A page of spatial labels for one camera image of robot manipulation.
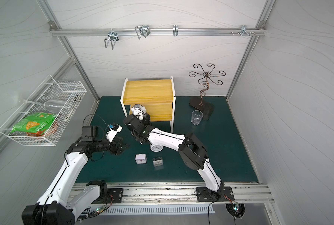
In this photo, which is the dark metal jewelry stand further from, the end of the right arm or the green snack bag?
the green snack bag

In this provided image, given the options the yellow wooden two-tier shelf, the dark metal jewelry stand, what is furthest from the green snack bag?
the dark metal jewelry stand

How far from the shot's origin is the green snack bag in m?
0.54
